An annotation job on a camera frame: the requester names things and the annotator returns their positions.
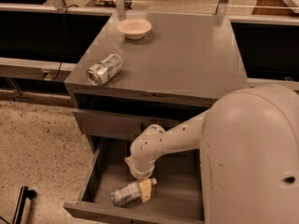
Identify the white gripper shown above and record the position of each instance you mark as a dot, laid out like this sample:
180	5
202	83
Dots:
139	173

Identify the clear plastic water bottle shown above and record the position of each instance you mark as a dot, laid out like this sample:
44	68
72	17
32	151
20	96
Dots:
128	193

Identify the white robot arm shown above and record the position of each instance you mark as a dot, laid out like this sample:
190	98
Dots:
249	155

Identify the grey open middle drawer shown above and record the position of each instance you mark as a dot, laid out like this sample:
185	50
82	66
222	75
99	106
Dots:
176	199

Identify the grey top drawer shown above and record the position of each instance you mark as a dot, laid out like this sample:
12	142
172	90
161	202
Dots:
116	125

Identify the grey drawer cabinet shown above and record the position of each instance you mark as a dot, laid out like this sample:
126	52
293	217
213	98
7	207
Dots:
176	71

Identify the black metal stand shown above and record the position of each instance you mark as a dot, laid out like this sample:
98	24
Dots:
25	194

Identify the silver green soda can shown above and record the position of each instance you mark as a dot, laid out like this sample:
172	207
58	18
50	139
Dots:
102	72

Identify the white paper bowl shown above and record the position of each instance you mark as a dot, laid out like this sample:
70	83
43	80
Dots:
134	28

